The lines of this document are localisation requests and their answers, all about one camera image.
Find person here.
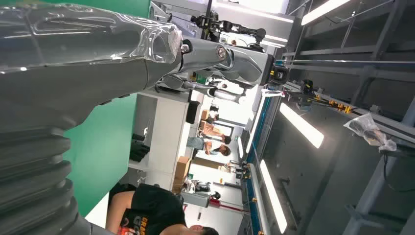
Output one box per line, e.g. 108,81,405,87
198,120,232,145
105,183,219,235
187,136,232,157

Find black hanging pouch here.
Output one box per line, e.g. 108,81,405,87
185,100,201,124

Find white cabinet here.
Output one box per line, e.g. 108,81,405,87
128,92,192,189

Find brown cardboard box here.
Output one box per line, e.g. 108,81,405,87
172,156,192,192

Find black shelf objects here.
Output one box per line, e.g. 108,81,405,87
129,132,152,163

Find plastic wrapped bundle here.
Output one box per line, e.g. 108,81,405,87
344,113,397,152

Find black camera rig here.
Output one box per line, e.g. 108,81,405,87
190,10,267,45

